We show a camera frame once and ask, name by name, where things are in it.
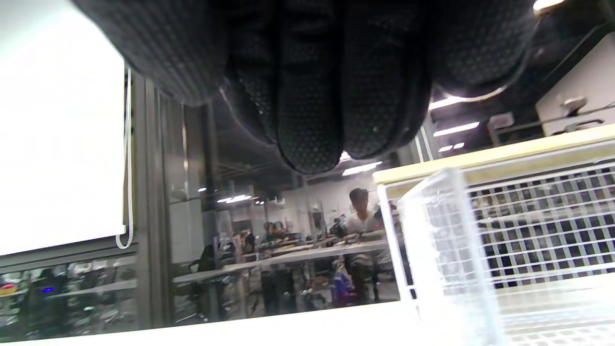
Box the person's right hand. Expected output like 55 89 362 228
71 0 540 175

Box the white wire basket drawer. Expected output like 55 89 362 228
377 161 615 346

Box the long white background table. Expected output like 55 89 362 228
172 239 391 285

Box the dark window mullion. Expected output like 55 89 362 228
134 74 171 332

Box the white roller blind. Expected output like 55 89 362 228
0 0 127 256

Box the white blind cord loop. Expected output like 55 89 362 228
115 67 134 249

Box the wooden-topped white wire rack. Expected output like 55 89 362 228
372 124 615 198

